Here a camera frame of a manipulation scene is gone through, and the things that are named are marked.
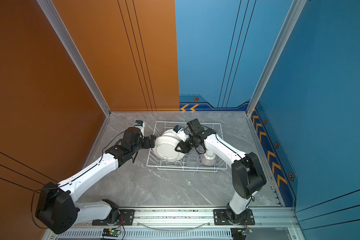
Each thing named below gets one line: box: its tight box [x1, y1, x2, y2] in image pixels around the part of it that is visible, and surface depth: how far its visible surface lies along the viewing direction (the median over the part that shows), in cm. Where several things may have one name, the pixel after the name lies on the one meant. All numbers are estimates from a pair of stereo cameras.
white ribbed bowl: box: [201, 150, 217, 166], surface depth 89 cm
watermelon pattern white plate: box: [152, 135, 186, 162], surface depth 84 cm
